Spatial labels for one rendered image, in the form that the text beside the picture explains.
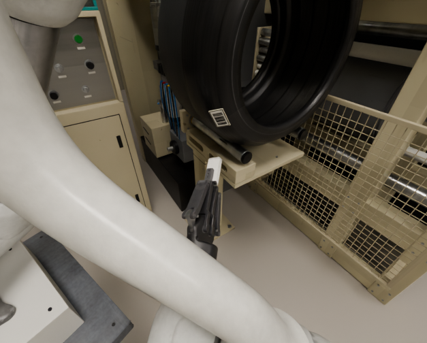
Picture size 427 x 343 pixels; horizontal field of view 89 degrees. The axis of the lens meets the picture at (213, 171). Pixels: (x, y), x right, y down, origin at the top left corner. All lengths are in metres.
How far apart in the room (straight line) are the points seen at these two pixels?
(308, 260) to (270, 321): 1.37
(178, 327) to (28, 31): 0.42
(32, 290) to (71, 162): 0.59
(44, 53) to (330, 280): 1.58
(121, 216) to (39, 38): 0.25
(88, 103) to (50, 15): 0.94
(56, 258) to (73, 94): 0.72
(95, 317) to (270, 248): 1.13
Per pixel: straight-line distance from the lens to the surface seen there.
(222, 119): 0.59
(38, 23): 0.35
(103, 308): 0.76
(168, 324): 0.40
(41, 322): 0.70
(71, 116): 1.23
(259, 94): 1.04
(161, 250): 0.19
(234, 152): 0.73
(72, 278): 0.85
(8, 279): 0.81
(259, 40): 1.26
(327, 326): 1.48
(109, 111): 1.24
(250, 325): 0.24
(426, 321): 1.76
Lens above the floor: 1.31
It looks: 39 degrees down
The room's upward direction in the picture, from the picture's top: straight up
